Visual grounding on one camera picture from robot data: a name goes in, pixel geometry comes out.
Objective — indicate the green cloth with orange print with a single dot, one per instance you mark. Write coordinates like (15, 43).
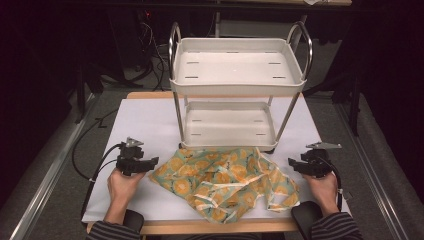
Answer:
(220, 181)

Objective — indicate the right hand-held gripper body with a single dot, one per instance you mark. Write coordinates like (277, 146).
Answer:
(316, 163)

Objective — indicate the black stand legs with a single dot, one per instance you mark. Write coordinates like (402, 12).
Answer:
(96, 80)

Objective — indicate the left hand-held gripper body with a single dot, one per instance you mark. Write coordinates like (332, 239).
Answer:
(130, 156)

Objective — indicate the white two-tier cart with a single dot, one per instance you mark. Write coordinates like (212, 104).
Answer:
(233, 68)

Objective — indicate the person's right hand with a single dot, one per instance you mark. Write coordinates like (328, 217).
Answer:
(321, 191)

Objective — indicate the metal floor rail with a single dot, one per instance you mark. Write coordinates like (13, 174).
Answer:
(50, 170)
(370, 173)

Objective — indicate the person's left hand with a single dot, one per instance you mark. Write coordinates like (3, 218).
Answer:
(122, 187)

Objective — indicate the white table cover sheet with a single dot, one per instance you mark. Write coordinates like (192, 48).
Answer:
(140, 126)

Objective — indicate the black chair armrest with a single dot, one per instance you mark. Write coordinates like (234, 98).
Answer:
(305, 216)
(135, 220)

